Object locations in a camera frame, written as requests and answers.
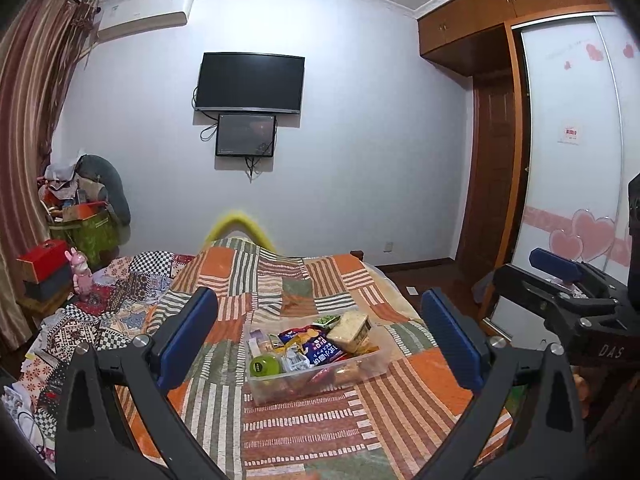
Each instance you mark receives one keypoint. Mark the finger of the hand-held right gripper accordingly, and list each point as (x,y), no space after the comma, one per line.
(525,285)
(555,264)

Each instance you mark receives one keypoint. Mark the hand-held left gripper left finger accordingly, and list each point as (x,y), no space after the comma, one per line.
(187,340)

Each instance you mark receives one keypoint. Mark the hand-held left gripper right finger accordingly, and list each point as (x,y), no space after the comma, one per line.
(452,340)

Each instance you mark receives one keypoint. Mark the yellow pastry snack bag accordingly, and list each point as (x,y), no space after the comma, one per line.
(350,330)

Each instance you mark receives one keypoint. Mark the clear plastic container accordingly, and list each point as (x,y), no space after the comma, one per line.
(300,392)

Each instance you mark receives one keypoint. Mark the person's right hand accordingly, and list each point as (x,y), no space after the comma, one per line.
(580,385)

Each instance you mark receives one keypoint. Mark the grey cloth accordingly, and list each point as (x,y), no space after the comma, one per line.
(482,287)

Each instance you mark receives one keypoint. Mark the purple white snack packet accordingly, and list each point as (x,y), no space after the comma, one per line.
(259,341)

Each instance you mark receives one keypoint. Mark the checkered floral quilt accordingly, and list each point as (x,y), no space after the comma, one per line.
(140,270)

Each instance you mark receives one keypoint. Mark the silver white snack packet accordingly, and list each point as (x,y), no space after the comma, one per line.
(295,360)

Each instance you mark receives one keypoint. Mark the wooden door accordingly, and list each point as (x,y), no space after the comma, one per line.
(492,160)

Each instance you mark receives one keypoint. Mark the pink rabbit toy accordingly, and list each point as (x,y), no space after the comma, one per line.
(80,275)

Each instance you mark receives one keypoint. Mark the green pea snack packet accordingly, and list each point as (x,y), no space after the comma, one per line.
(325,319)

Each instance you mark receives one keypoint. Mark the red white sticker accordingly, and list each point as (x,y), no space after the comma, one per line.
(569,134)

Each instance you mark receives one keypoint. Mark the yellow foam tube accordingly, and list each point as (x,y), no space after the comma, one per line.
(235,217)

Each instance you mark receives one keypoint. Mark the blue snack packet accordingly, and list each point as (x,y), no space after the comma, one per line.
(320,350)

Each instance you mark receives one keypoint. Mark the red snack packet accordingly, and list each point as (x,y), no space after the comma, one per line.
(320,375)

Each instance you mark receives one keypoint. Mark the green storage box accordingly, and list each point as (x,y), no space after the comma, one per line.
(90,235)

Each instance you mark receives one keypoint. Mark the grey box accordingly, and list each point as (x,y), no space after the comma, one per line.
(50,285)

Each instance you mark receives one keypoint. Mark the wooden nightstand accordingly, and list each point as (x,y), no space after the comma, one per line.
(40,315)

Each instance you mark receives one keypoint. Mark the orange striped patchwork blanket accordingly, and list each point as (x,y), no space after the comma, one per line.
(310,435)

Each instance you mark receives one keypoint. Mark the red box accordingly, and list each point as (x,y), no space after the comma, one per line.
(42,260)

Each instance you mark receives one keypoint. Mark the orange cardboard box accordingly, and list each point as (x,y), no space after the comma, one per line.
(75,211)

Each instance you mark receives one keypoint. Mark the grey pillow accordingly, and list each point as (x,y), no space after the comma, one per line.
(112,185)

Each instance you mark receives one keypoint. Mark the white heart sliding door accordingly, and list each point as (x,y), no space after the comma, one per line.
(570,85)

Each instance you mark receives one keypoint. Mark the pile of clothes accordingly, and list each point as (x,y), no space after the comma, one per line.
(62,180)

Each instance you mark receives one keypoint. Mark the wooden wardrobe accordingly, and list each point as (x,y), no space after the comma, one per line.
(465,30)

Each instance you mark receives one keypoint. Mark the striped brown curtain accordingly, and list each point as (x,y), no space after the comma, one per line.
(30,135)

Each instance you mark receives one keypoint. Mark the white air conditioner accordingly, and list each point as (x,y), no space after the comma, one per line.
(145,12)

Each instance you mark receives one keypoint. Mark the wooden bed post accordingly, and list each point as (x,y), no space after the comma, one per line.
(356,254)

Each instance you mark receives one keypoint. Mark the small wall monitor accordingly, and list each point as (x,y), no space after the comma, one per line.
(245,135)

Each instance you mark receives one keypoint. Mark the black wall television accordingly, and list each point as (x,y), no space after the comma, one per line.
(250,82)

